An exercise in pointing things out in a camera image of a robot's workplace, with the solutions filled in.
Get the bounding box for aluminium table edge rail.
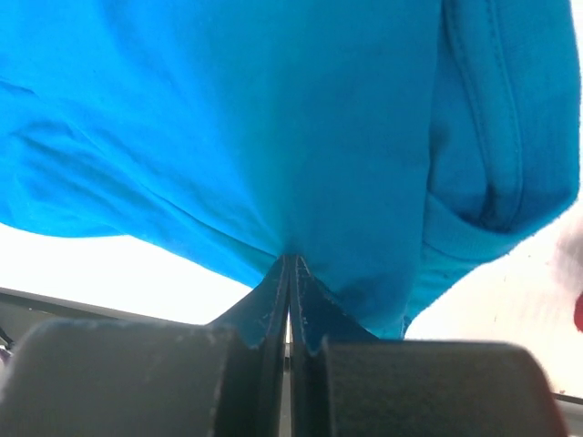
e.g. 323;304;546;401
1;288;196;326

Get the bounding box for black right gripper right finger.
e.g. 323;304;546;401
289;256;568;436

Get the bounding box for blue t-shirt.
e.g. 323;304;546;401
1;1;580;338

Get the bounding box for red t-shirt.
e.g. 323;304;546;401
573;293;583;332

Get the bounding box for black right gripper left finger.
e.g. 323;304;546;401
1;257;290;436

